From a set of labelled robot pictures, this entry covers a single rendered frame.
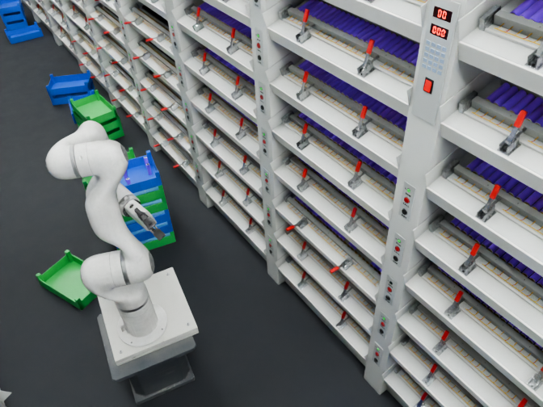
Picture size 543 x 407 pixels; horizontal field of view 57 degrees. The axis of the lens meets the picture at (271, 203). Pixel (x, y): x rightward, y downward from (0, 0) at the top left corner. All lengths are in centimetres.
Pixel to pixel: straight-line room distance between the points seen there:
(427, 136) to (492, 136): 16
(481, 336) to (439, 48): 80
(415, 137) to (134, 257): 94
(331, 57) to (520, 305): 81
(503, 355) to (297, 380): 95
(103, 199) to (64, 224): 149
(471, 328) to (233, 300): 125
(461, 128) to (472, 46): 19
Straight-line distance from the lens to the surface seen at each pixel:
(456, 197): 131
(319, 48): 151
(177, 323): 201
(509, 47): 110
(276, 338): 230
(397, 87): 132
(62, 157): 155
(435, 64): 117
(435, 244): 145
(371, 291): 181
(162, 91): 297
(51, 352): 251
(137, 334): 198
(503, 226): 126
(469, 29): 114
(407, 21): 120
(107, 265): 169
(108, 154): 153
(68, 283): 273
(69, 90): 415
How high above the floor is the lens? 193
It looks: 42 degrees down
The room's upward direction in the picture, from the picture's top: 3 degrees counter-clockwise
